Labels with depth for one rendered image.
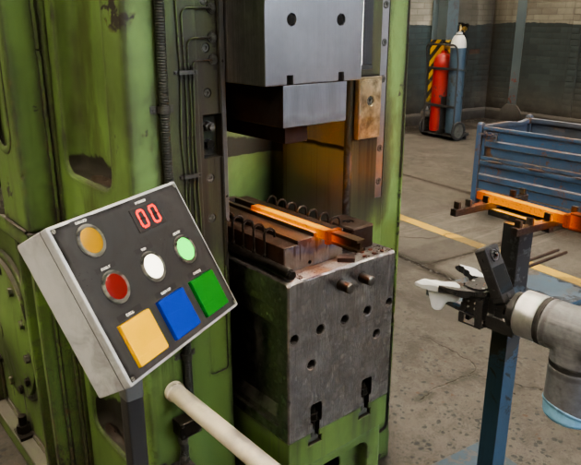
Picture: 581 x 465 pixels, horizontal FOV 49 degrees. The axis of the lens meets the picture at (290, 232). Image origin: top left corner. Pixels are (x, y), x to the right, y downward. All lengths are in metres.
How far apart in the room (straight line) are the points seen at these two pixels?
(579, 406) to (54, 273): 0.92
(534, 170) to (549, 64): 5.19
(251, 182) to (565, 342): 1.16
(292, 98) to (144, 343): 0.68
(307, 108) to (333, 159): 0.39
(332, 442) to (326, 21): 1.10
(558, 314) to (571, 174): 3.95
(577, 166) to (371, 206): 3.33
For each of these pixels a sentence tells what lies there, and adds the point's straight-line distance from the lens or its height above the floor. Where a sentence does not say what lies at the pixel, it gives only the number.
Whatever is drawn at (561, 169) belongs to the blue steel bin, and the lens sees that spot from 5.18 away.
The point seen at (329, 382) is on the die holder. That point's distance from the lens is 1.72.
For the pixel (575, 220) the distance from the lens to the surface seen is 1.81.
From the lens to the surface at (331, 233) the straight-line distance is 1.56.
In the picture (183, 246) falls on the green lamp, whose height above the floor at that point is 1.10.
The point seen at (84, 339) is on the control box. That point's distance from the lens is 1.07.
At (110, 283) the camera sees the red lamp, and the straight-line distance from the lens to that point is 1.07.
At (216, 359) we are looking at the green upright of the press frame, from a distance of 1.71.
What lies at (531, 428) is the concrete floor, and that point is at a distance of 2.75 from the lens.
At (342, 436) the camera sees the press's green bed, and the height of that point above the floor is 0.40.
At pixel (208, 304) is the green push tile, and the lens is 1.21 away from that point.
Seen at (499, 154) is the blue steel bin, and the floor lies 0.48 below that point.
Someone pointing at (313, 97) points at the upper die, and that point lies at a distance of 1.51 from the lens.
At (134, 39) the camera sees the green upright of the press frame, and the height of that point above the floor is 1.47.
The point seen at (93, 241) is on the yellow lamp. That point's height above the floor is 1.16.
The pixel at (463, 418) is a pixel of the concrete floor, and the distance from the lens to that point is 2.73.
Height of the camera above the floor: 1.50
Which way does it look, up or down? 18 degrees down
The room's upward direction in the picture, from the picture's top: straight up
